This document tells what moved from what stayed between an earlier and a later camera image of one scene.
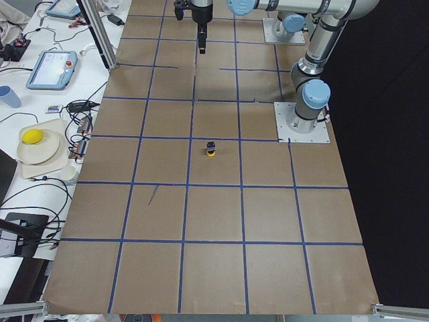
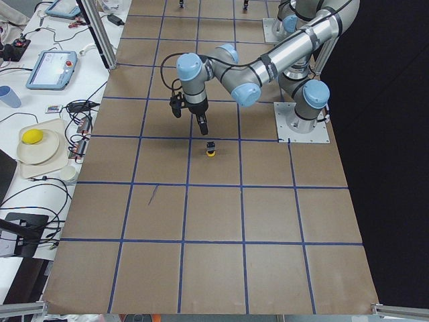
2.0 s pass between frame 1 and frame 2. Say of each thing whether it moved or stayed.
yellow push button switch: stayed
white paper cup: stayed
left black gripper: moved
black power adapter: stayed
